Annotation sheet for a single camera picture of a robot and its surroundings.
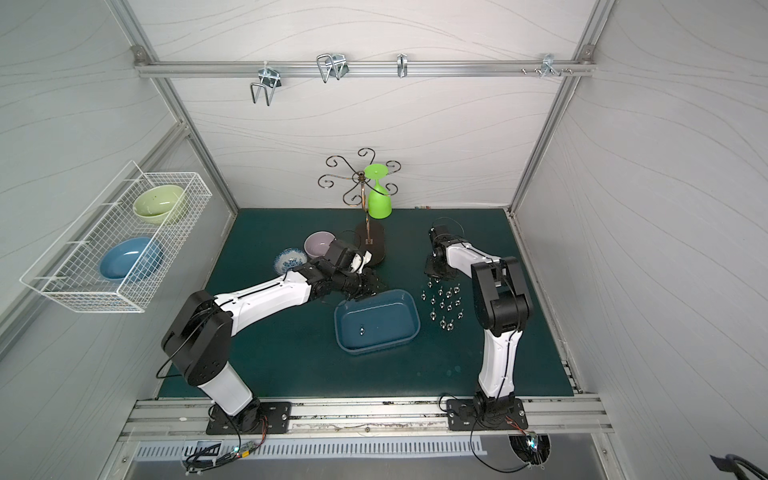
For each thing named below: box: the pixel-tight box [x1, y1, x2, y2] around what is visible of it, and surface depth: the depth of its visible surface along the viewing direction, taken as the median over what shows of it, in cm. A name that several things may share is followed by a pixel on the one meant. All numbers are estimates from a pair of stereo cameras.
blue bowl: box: [99, 237, 164, 282], surface depth 65 cm
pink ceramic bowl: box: [303, 230, 337, 258], surface depth 106 cm
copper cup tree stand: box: [317, 147, 401, 266], surface depth 90 cm
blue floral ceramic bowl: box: [272, 247, 308, 275], surface depth 103 cm
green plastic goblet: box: [364, 164, 393, 219], surface depth 93 cm
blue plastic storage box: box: [334, 289, 421, 355], surface depth 92 cm
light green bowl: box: [133, 184, 184, 224], surface depth 75 cm
